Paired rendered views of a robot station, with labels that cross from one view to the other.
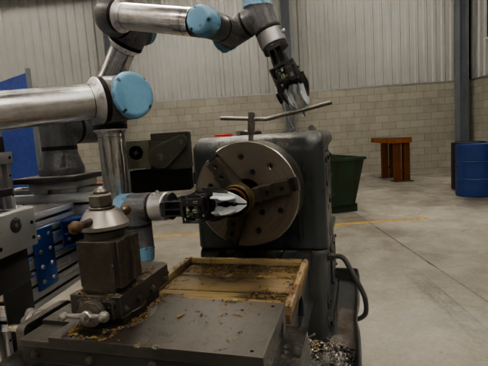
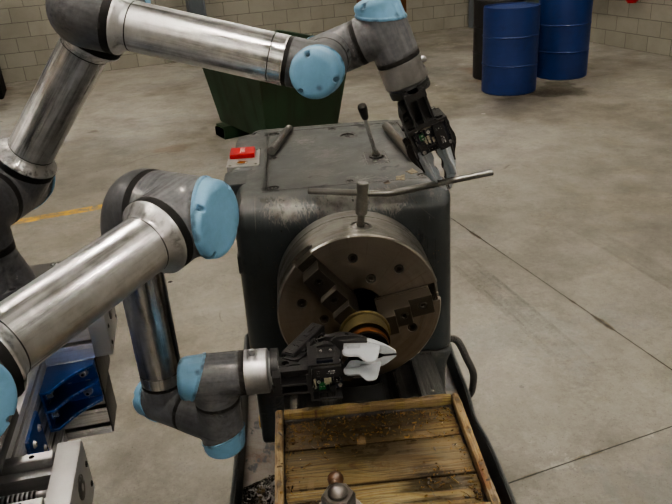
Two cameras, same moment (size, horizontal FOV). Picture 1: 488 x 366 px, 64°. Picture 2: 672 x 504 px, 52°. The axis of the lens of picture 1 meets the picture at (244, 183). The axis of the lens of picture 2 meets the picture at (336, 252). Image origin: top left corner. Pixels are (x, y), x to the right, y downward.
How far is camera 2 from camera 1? 0.64 m
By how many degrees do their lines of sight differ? 26
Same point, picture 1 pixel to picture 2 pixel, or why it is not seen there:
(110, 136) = not seen: hidden behind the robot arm
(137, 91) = (224, 214)
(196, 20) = (311, 78)
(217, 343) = not seen: outside the picture
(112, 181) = (155, 333)
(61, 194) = not seen: hidden behind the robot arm
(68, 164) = (14, 281)
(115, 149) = (154, 284)
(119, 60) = (85, 76)
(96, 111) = (167, 265)
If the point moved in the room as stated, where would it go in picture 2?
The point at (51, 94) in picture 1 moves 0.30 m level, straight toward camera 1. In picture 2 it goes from (110, 271) to (265, 356)
